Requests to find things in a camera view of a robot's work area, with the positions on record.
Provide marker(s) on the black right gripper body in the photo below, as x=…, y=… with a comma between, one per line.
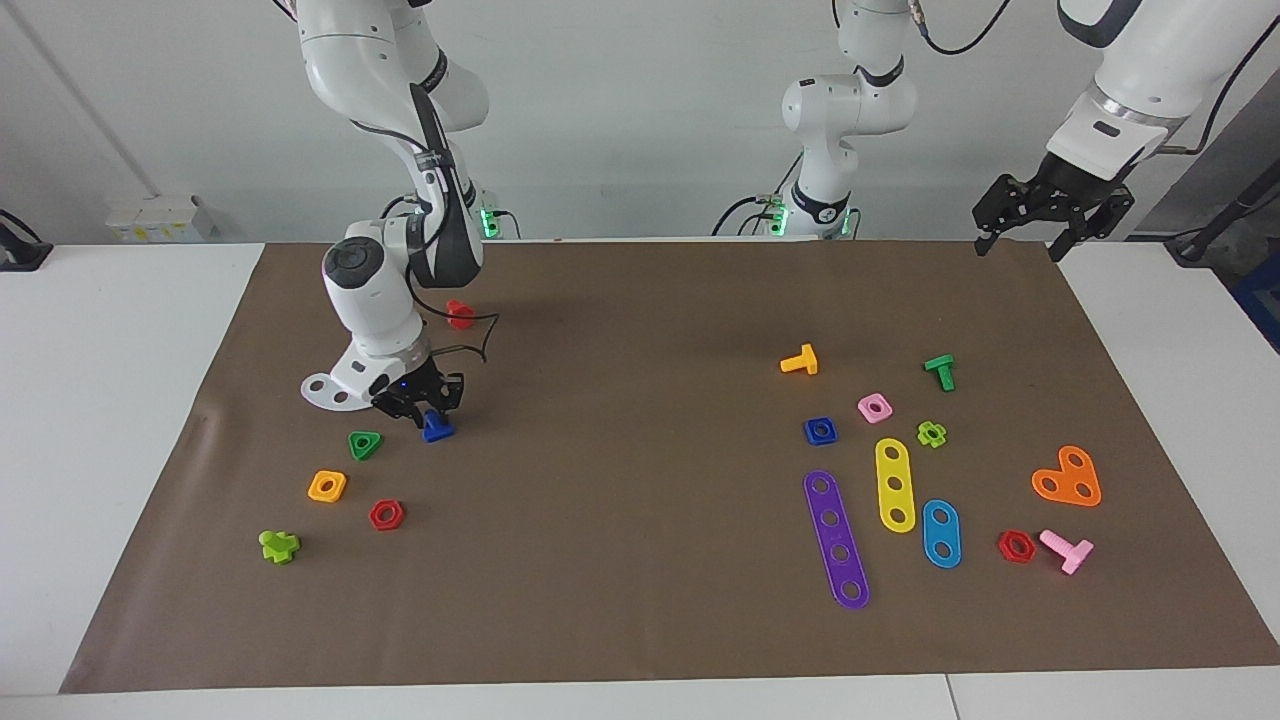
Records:
x=415, y=385

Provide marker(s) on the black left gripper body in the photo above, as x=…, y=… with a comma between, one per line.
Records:
x=1075, y=185

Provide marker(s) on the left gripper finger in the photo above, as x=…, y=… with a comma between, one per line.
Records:
x=1005, y=205
x=1095, y=222

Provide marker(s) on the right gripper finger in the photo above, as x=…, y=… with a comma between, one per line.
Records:
x=400, y=408
x=452, y=393

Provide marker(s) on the blue triangular-head plastic screw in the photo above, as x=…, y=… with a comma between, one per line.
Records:
x=437, y=432

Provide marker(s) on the blue square plastic nut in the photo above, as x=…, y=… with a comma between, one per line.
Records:
x=810, y=438

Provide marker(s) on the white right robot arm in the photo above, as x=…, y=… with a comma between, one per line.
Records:
x=365, y=290

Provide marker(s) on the green triangular plastic nut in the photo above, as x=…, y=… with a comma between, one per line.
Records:
x=352, y=438

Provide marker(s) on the red plastic screw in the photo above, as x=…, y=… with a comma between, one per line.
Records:
x=462, y=318

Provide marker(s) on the red hexagonal plastic nut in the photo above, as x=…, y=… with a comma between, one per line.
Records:
x=1004, y=550
x=374, y=518

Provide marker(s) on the orange square plastic nut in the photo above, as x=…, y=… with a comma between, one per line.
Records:
x=314, y=492

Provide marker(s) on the green plastic screw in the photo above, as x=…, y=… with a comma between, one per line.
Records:
x=943, y=372

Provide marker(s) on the lime cross-head plastic screw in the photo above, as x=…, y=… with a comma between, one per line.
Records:
x=278, y=548

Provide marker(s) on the lime flower plastic nut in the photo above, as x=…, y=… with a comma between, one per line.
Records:
x=925, y=437

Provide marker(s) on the pink square plastic nut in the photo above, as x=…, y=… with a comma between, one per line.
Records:
x=864, y=412

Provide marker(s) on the orange-yellow plastic screw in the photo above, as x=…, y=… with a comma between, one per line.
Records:
x=805, y=362

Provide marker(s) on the pink plastic screw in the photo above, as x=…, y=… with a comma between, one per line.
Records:
x=1068, y=552

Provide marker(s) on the white curved perforated plate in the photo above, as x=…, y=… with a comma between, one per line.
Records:
x=328, y=396

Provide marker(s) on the black pole stand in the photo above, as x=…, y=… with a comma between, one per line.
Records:
x=1195, y=245

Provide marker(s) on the brown table mat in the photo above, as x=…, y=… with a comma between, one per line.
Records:
x=600, y=500

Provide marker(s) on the blue crate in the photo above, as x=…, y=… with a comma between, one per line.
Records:
x=1262, y=300

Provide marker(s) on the orange heart-shaped perforated plate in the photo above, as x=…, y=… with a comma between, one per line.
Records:
x=1066, y=478

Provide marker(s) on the yellow three-hole plastic bar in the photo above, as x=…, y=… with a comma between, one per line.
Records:
x=893, y=468

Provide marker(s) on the white box with labels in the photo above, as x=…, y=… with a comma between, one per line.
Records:
x=150, y=220

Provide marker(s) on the blue two-hole plastic bar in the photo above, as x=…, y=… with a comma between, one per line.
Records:
x=940, y=535

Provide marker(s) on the purple four-hole plastic bar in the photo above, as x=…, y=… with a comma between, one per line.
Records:
x=836, y=537

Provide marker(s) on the black clamp stand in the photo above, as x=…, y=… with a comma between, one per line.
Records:
x=20, y=255

